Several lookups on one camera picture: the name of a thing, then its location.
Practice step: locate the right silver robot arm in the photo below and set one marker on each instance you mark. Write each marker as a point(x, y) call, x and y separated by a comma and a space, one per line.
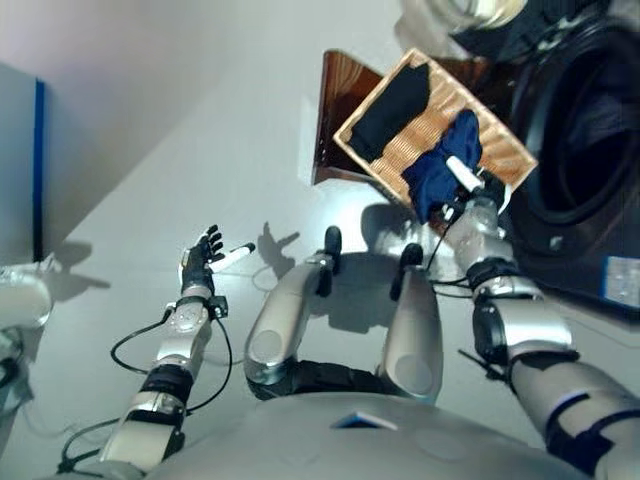
point(520, 325)

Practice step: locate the white blue energy label sticker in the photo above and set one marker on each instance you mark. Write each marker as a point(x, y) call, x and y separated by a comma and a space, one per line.
point(622, 280)

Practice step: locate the grey front-load washing machine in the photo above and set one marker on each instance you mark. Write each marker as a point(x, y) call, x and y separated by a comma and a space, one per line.
point(600, 200)

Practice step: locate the right silver robot leg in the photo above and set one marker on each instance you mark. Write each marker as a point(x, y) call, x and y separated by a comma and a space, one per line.
point(415, 325)

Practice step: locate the left silver robot leg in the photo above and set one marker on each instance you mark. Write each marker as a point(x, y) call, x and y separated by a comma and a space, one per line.
point(280, 320)

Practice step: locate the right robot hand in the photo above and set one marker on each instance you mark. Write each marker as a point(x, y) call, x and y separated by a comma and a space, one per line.
point(492, 192)

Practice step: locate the silver robot leg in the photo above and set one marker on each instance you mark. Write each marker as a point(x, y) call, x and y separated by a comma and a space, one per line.
point(280, 320)
point(415, 325)

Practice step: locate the wicker laundry basket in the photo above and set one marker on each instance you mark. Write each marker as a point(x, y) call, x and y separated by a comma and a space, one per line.
point(440, 100)

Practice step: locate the blue cloth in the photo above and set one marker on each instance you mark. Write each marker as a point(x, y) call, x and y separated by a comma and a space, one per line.
point(435, 175)

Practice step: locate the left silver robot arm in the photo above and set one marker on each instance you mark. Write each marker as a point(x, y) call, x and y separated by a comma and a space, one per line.
point(185, 320)

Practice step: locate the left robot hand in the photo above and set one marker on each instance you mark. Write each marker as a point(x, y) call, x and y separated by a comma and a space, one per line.
point(197, 270)

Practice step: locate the brown glossy side table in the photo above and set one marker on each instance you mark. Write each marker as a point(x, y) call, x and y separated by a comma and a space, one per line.
point(345, 85)

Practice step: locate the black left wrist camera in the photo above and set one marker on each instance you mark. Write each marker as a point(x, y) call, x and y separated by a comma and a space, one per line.
point(218, 306)

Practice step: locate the black folded cloth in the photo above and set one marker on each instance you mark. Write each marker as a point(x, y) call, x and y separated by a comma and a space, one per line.
point(395, 110)

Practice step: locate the silver robot torso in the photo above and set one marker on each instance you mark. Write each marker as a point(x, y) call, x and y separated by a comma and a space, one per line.
point(350, 450)

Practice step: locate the round glass washing machine door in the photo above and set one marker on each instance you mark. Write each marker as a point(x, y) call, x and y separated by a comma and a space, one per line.
point(480, 10)

